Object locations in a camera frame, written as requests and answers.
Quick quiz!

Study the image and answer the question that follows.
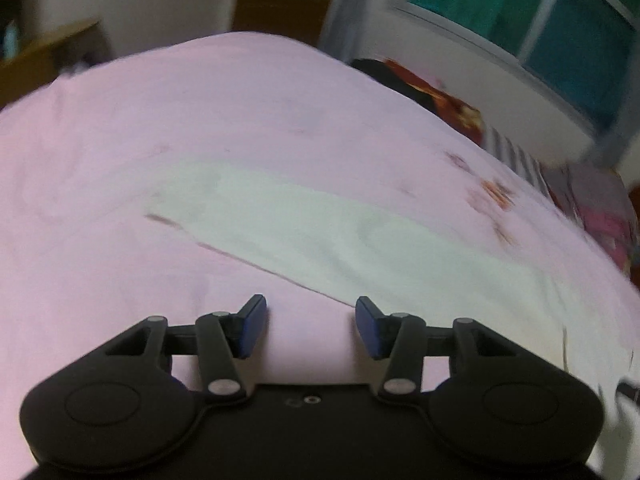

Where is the white small garment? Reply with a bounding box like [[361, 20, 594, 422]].
[[144, 162, 628, 378]]

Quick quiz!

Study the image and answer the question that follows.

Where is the stack of folded clothes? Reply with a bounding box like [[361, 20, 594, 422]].
[[544, 164, 640, 286]]

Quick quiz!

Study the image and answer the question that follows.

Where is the window with white frame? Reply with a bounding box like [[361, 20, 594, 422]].
[[392, 0, 640, 138]]

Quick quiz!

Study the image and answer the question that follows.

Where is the grey curtain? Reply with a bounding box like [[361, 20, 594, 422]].
[[580, 110, 640, 173], [319, 0, 418, 67]]

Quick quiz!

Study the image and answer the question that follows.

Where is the grey striped bed sheet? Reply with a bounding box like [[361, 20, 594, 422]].
[[481, 126, 553, 192]]

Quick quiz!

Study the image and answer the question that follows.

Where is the red patterned pillow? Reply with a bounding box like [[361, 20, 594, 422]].
[[384, 59, 487, 148]]

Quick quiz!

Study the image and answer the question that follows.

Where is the pink floral blanket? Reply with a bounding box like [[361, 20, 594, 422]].
[[0, 31, 640, 480]]

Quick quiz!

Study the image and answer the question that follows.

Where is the black cloth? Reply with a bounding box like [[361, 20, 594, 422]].
[[349, 57, 433, 111]]

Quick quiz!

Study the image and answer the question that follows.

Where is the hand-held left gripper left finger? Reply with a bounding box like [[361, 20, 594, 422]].
[[102, 294, 269, 404]]

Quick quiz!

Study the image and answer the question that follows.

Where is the wooden side cabinet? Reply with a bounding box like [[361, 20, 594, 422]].
[[0, 19, 113, 110]]

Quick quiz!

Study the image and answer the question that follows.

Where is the brown wooden door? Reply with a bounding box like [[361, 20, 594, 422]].
[[231, 0, 343, 48]]

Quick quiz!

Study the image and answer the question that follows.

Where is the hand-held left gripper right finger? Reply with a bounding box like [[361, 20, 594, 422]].
[[354, 296, 521, 404]]

